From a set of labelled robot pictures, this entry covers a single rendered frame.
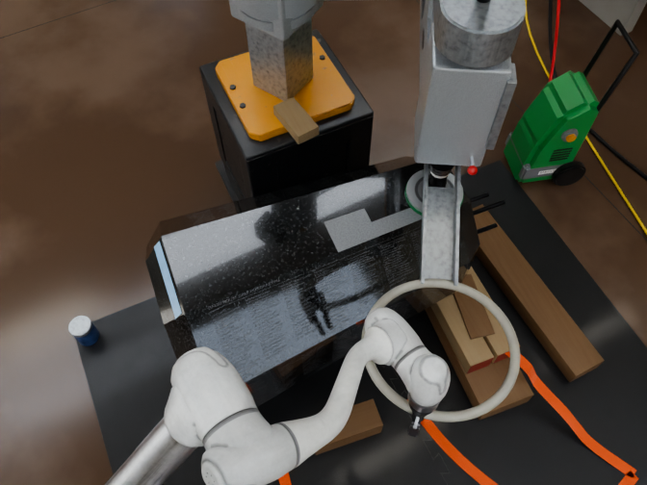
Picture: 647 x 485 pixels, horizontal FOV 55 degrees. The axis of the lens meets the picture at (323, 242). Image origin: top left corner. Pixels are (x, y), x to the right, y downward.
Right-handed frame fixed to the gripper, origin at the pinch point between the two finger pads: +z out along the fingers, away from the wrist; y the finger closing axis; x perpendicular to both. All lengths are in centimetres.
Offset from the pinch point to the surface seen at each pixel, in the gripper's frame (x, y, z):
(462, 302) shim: -6, 80, 57
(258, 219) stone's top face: 75, 53, -3
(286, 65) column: 87, 114, -23
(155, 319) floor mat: 130, 34, 77
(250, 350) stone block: 61, 11, 16
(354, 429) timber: 22, 14, 70
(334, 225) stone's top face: 48, 60, -2
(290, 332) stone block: 51, 22, 15
